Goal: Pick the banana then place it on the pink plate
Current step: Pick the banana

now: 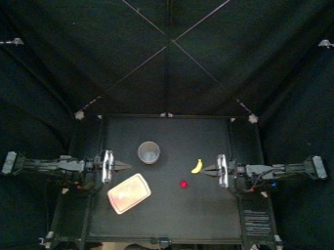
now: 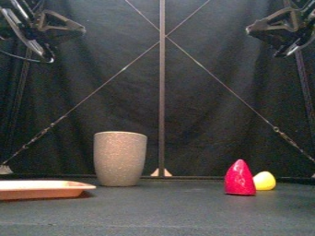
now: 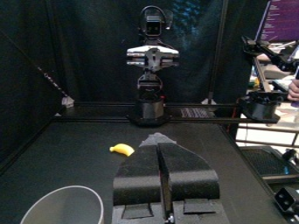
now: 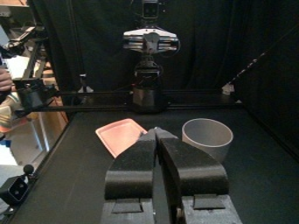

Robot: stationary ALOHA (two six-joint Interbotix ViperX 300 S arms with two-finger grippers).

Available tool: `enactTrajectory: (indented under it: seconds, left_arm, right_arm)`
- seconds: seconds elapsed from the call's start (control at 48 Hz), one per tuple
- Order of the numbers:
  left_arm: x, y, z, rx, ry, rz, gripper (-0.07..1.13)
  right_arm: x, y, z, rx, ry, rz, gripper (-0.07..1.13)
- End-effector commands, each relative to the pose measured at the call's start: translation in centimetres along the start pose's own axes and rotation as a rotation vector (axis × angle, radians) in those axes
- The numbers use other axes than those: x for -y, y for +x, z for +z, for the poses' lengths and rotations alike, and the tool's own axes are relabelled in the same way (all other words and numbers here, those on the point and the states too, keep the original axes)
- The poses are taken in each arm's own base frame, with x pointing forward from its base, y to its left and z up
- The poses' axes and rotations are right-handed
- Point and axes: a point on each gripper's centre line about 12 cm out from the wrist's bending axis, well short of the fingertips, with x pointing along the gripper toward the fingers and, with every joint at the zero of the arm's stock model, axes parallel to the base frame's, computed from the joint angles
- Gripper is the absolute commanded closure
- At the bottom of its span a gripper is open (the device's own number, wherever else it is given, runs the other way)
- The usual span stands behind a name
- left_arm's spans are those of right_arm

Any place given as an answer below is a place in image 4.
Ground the grey cylindrical cup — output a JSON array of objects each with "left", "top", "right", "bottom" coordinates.
[{"left": 181, "top": 117, "right": 235, "bottom": 164}]

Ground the person's hand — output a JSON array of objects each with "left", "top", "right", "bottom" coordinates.
[{"left": 0, "top": 67, "right": 15, "bottom": 93}]

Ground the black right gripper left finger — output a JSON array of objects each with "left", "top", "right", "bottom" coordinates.
[{"left": 104, "top": 128, "right": 157, "bottom": 214}]

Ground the black cloth curtain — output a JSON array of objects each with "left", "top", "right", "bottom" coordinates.
[{"left": 29, "top": 0, "right": 299, "bottom": 152}]

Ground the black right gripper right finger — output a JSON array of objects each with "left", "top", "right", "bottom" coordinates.
[{"left": 153, "top": 126, "right": 230, "bottom": 210}]

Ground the black table-level camera box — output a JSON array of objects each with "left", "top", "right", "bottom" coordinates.
[{"left": 0, "top": 175, "right": 31, "bottom": 207}]

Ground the black aluminium frame rail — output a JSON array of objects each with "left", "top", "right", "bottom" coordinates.
[{"left": 39, "top": 88, "right": 243, "bottom": 114}]

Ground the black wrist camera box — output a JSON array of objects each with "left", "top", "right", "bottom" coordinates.
[{"left": 141, "top": 0, "right": 160, "bottom": 20}]

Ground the pink rectangular plate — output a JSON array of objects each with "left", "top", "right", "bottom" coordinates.
[{"left": 95, "top": 117, "right": 148, "bottom": 159}]

